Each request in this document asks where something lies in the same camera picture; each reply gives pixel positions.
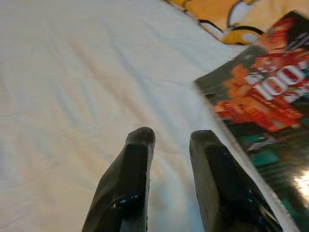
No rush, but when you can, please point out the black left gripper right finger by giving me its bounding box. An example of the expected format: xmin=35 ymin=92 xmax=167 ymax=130
xmin=189 ymin=130 xmax=283 ymax=232

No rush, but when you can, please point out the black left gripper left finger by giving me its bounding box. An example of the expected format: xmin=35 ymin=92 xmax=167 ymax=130
xmin=81 ymin=126 xmax=155 ymax=232

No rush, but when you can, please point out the dark glossy magazine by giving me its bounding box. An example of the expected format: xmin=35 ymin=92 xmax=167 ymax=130
xmin=194 ymin=9 xmax=309 ymax=232

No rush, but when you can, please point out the white bed sheet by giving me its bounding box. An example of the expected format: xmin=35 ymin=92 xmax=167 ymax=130
xmin=0 ymin=0 xmax=252 ymax=232

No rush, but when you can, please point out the yellow cartoon egg blanket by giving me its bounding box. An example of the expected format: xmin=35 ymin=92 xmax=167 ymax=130
xmin=161 ymin=0 xmax=309 ymax=45

